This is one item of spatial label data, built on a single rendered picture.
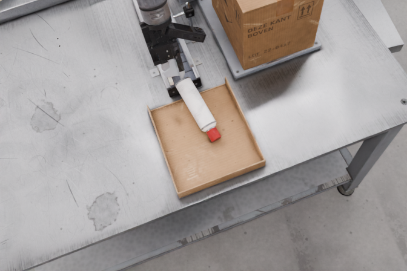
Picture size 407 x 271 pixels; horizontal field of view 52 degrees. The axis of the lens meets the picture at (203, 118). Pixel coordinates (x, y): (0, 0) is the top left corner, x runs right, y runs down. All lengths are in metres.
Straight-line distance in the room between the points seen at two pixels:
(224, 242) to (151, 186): 0.85
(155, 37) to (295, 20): 0.40
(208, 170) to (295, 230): 0.90
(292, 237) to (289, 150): 0.84
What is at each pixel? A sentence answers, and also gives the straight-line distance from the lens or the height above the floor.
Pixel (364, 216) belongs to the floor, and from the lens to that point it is 2.08.
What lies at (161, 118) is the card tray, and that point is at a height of 0.83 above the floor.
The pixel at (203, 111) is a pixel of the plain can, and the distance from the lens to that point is 1.20.
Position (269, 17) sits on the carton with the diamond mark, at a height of 1.06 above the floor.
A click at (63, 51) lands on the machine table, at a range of 1.54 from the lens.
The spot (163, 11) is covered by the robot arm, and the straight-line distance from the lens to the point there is 1.09.
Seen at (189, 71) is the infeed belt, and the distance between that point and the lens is 1.30.
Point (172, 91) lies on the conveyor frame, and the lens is 1.29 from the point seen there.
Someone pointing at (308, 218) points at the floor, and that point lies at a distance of 2.03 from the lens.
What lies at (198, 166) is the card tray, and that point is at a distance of 1.20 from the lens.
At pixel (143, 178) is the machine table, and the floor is 0.83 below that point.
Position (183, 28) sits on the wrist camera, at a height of 1.07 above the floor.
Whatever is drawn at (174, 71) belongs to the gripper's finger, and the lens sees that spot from 1.20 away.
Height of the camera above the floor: 1.95
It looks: 62 degrees down
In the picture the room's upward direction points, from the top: 12 degrees counter-clockwise
